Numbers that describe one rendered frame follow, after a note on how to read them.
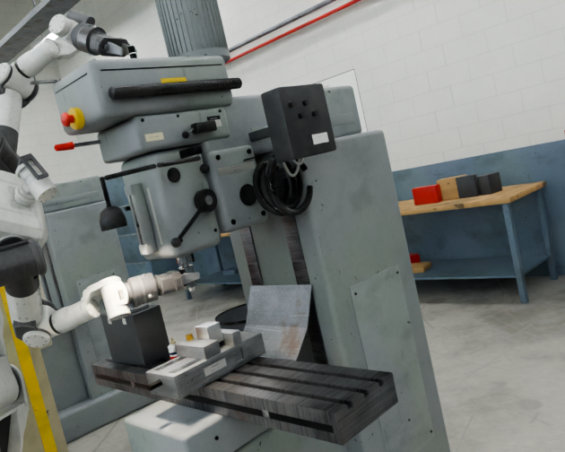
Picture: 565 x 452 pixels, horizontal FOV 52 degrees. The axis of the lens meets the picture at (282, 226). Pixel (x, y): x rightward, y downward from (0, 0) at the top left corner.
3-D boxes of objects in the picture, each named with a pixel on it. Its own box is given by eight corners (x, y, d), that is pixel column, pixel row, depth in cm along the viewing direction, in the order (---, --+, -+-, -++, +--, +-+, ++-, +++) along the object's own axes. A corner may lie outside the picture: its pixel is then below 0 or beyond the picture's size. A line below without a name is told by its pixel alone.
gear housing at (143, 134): (143, 151, 159) (134, 115, 158) (102, 165, 177) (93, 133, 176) (233, 136, 182) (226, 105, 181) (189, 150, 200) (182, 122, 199)
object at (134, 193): (147, 255, 169) (129, 185, 167) (141, 255, 172) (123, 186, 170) (159, 251, 172) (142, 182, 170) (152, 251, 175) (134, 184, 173)
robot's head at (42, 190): (30, 209, 164) (44, 188, 160) (8, 183, 165) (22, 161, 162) (47, 206, 170) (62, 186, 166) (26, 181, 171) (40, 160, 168)
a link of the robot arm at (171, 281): (179, 266, 173) (140, 277, 169) (186, 297, 174) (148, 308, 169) (170, 264, 185) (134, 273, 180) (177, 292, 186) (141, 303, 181)
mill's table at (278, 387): (342, 446, 131) (334, 413, 130) (96, 385, 221) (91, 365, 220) (398, 402, 147) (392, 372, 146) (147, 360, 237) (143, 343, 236)
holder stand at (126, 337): (144, 366, 201) (130, 311, 199) (112, 362, 216) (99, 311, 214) (172, 353, 210) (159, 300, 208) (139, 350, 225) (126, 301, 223)
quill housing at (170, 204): (177, 259, 166) (149, 151, 163) (140, 262, 181) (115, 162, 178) (227, 243, 179) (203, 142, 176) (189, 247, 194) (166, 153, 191)
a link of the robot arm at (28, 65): (60, 52, 195) (19, 83, 200) (35, 34, 186) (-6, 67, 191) (64, 74, 189) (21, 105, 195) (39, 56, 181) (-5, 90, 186)
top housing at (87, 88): (103, 118, 151) (87, 56, 150) (62, 137, 170) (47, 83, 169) (238, 103, 184) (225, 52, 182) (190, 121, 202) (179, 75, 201)
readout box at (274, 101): (297, 159, 164) (280, 85, 162) (275, 163, 171) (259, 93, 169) (340, 149, 178) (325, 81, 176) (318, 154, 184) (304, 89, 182)
